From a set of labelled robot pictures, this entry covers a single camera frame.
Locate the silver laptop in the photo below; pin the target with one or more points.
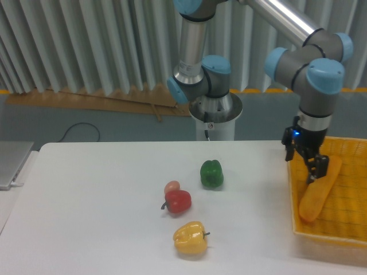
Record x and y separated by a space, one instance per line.
14 154

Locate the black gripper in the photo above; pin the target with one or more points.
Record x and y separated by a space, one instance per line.
297 138

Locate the brown egg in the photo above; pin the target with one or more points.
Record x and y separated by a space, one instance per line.
172 186

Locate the yellow bell pepper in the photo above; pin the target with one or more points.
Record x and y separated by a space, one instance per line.
191 238

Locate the yellow woven basket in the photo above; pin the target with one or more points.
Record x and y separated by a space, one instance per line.
343 217

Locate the green bell pepper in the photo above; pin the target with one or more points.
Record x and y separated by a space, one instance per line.
211 174

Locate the red bell pepper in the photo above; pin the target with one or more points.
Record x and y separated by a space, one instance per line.
177 201

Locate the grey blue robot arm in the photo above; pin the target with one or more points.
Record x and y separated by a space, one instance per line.
313 70

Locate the long orange bread loaf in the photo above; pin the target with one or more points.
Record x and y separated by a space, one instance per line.
316 193

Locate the brown cardboard sheet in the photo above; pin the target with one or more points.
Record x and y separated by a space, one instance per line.
157 102

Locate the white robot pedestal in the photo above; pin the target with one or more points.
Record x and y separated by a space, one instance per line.
215 118

